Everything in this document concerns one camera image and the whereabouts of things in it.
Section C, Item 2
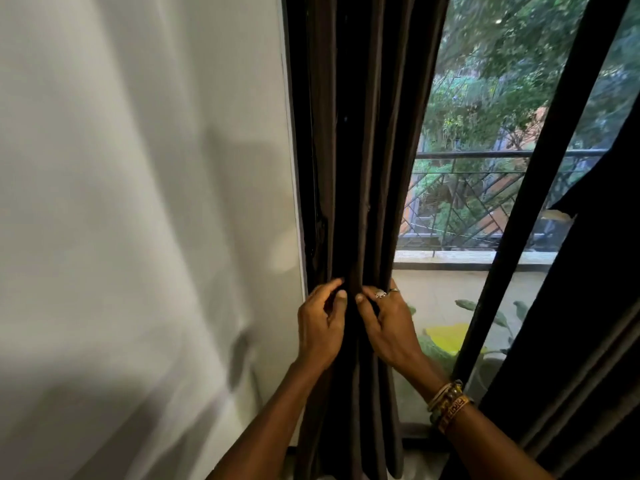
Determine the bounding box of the green leafy potted plant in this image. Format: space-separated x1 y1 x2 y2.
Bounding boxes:
407 304 455 377
453 298 531 401

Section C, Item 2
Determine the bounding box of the yellow flat object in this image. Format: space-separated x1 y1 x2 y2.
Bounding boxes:
425 323 489 357

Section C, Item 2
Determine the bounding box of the orange woven patterned bracelet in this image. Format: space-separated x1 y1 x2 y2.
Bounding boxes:
437 394 474 436

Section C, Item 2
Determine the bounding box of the green beaded bracelet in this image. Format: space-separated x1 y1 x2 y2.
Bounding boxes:
429 382 465 427

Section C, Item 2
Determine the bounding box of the black metal balcony railing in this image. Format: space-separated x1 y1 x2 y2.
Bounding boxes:
397 148 609 251

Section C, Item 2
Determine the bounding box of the person's right forearm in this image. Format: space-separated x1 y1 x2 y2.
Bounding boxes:
402 352 553 480

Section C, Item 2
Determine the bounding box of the dark brown curtain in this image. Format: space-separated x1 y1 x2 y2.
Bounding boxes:
282 0 451 480
439 92 640 480

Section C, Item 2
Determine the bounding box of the person's left hand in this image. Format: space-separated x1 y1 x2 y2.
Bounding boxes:
295 277 349 373

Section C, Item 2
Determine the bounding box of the person's left forearm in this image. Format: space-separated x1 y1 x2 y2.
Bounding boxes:
207 359 333 480

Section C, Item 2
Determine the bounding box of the person's right hand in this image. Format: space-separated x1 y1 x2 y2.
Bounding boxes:
355 279 427 379

